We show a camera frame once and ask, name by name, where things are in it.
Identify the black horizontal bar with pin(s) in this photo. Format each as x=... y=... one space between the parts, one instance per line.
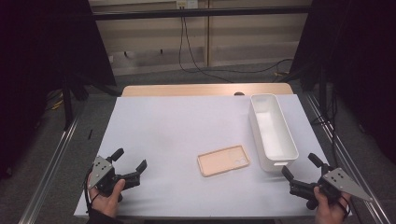
x=202 y=13

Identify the black stand leg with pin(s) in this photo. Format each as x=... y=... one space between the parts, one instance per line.
x=67 y=105

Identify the person's left hand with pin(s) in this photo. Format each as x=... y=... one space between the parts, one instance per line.
x=107 y=203

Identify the small black floor item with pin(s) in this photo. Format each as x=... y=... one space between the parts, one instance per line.
x=90 y=134

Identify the beige phone case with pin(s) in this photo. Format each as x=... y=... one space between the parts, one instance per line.
x=222 y=161

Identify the white plastic storage bin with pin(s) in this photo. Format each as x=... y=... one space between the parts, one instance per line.
x=272 y=133

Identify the black curtain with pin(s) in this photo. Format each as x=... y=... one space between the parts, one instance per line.
x=358 y=62
x=46 y=62

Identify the white wall socket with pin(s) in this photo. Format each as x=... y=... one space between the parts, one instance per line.
x=186 y=3

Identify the metal floor rail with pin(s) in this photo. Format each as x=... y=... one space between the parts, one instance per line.
x=46 y=174
x=345 y=155

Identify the person's right hand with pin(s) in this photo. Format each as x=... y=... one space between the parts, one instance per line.
x=331 y=213

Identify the white table mat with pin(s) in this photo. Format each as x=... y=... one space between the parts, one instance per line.
x=174 y=130

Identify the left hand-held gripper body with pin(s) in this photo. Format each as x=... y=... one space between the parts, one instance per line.
x=101 y=174

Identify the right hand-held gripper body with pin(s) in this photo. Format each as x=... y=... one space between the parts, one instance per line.
x=342 y=182

